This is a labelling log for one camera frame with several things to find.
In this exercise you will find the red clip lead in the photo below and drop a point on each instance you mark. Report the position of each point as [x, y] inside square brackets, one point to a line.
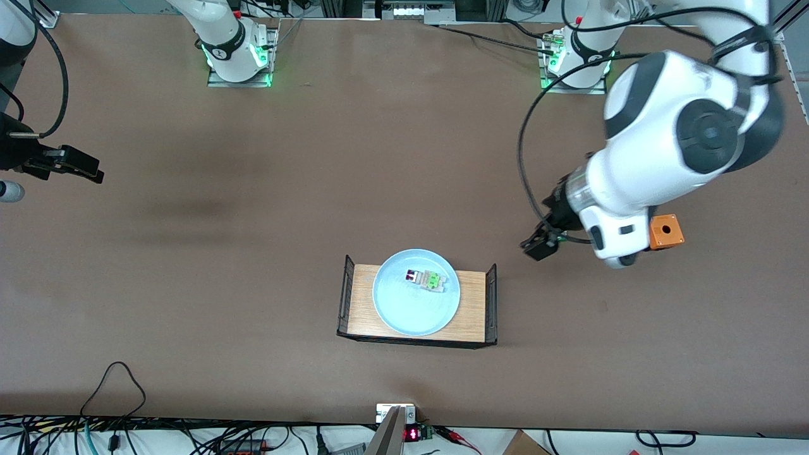
[458, 436]

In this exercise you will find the light blue round plate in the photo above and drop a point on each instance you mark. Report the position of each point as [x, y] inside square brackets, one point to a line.
[411, 309]

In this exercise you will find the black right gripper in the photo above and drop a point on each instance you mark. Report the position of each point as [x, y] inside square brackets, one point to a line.
[14, 155]

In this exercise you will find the orange button enclosure box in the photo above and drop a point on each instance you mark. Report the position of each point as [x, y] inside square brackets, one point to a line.
[667, 232]

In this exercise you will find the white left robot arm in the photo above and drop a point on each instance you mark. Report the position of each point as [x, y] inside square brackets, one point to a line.
[644, 158]

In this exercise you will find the brown cardboard piece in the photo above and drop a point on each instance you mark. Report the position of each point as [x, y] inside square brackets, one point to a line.
[524, 444]

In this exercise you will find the aluminium frame profile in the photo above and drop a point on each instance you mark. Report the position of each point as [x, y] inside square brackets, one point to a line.
[44, 14]
[784, 19]

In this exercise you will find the grey metal bar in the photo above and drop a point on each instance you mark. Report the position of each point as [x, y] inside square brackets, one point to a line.
[387, 436]

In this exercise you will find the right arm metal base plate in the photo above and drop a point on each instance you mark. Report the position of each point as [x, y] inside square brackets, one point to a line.
[273, 50]

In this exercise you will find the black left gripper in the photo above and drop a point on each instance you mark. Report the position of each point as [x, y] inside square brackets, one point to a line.
[557, 212]

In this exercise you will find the red capped white button switch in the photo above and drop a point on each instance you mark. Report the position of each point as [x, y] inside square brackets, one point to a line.
[427, 280]

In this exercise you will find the silver metal bracket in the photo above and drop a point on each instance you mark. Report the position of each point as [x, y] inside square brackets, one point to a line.
[382, 412]

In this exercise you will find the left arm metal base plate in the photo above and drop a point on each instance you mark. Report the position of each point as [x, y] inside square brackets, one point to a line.
[576, 90]

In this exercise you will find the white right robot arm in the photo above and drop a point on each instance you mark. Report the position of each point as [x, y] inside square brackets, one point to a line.
[222, 39]

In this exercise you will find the red digit display module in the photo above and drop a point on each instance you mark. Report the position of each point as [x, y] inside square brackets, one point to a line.
[412, 434]

